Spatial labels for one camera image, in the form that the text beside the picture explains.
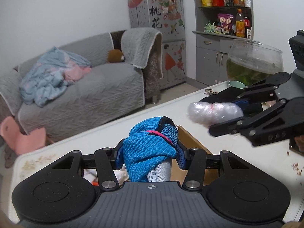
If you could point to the grey sofa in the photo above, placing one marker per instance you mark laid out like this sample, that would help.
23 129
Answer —
107 92

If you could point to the blue sock black-pink trim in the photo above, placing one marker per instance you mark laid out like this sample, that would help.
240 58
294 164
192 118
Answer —
149 149

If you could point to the black cloth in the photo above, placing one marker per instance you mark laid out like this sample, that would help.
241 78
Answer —
230 95

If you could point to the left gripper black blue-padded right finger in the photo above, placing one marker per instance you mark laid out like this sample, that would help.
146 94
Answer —
196 167

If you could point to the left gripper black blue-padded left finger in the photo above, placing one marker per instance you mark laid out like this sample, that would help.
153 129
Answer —
107 159

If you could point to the glass fish bowl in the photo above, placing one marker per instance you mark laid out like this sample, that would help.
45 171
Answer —
250 62

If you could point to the light blue blanket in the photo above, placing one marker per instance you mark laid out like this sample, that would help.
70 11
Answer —
51 75

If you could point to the brown plush toy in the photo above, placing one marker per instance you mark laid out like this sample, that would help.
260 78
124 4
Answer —
115 56

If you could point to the white plastic bag bundle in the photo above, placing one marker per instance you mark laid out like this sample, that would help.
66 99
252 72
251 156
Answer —
208 114

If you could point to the white rolled sock bundle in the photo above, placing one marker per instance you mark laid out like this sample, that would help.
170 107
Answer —
94 175

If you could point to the brown cardboard tray box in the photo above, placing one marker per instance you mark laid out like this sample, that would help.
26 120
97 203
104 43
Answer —
189 141

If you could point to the grey cabinet with shelves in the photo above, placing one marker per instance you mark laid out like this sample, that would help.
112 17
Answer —
215 32

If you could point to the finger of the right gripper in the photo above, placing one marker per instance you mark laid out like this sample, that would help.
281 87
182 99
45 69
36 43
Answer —
264 90
236 125

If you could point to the pink plastic stool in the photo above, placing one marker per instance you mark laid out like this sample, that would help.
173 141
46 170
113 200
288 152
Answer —
18 142

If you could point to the decorated grey refrigerator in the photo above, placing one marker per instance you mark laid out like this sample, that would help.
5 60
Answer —
166 16

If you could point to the green cup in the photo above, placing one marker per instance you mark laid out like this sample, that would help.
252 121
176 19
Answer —
236 84

